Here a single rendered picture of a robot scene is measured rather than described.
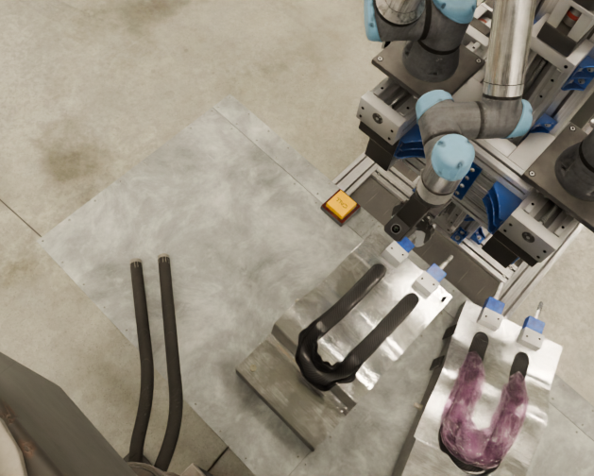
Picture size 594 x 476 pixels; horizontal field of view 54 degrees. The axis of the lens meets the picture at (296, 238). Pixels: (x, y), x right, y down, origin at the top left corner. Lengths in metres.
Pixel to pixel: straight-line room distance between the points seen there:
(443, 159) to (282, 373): 0.64
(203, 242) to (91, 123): 1.37
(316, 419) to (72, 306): 1.33
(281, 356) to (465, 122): 0.68
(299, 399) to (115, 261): 0.60
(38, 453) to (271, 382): 1.17
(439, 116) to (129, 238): 0.88
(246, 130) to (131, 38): 1.46
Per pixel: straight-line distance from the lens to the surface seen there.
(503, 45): 1.20
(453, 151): 1.12
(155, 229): 1.62
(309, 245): 1.59
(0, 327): 2.53
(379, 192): 2.38
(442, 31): 1.52
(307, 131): 2.74
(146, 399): 1.40
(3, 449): 0.26
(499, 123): 1.22
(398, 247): 1.49
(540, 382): 1.58
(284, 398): 1.41
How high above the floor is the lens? 2.25
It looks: 66 degrees down
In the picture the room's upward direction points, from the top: 9 degrees clockwise
